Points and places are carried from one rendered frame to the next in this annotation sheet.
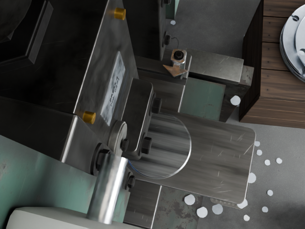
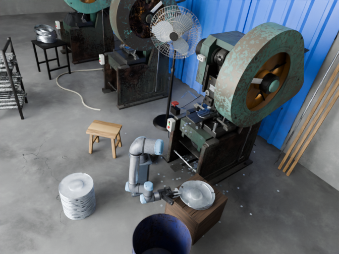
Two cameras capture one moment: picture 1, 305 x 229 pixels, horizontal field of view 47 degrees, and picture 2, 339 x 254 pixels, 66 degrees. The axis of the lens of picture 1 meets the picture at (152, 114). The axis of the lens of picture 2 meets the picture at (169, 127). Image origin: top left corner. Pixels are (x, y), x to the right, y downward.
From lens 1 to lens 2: 2.34 m
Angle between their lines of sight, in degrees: 61
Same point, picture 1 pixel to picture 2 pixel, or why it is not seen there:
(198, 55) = (216, 140)
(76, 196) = (205, 63)
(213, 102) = (204, 136)
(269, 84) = (198, 177)
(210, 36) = (227, 212)
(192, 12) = (241, 214)
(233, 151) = (194, 119)
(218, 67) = (211, 141)
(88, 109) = (211, 79)
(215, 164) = (194, 117)
